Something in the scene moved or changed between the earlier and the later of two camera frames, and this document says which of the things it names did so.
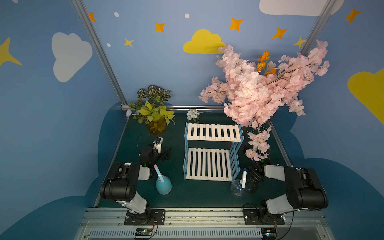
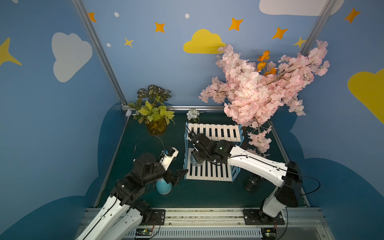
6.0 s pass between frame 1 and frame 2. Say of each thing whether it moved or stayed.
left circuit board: stayed
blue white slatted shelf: stayed
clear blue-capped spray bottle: moved
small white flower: stayed
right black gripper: moved
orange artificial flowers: stayed
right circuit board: stayed
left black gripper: moved
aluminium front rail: stayed
